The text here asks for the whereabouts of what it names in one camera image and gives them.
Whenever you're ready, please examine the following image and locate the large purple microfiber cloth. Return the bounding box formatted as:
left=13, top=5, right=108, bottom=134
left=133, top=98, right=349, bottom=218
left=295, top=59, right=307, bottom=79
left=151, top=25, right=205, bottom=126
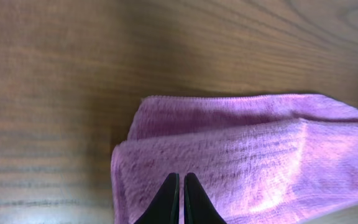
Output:
left=111, top=94, right=358, bottom=223

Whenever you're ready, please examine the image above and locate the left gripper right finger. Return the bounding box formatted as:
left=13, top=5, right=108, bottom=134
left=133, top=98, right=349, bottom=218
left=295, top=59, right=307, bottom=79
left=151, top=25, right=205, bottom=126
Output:
left=184, top=173, right=226, bottom=224

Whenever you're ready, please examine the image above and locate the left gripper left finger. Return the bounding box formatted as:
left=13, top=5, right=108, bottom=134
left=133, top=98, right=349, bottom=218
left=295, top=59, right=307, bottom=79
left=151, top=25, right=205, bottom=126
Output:
left=134, top=173, right=180, bottom=224

